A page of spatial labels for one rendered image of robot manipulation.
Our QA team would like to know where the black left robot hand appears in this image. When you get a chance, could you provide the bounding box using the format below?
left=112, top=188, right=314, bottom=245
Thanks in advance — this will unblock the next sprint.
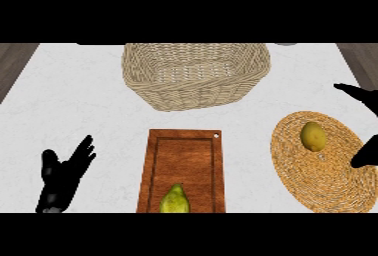
left=33, top=134, right=97, bottom=214

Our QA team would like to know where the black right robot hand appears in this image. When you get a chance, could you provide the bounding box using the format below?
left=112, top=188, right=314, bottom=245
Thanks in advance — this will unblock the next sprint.
left=332, top=83, right=378, bottom=169

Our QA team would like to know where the yellow lemon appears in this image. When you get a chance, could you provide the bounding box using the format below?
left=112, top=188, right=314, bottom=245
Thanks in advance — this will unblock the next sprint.
left=299, top=121, right=327, bottom=153

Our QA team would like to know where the round woven straw placemat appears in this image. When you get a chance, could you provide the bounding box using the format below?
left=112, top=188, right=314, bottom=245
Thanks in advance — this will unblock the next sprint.
left=268, top=110, right=378, bottom=214

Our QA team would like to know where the beige wicker basket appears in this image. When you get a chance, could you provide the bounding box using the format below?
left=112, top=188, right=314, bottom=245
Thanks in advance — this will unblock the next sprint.
left=120, top=43, right=272, bottom=113

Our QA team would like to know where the green pear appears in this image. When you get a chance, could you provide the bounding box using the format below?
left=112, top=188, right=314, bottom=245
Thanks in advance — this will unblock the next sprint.
left=157, top=182, right=191, bottom=214

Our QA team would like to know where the brown wooden cutting board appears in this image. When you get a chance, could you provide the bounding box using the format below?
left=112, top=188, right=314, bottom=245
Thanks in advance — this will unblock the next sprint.
left=135, top=128, right=227, bottom=214

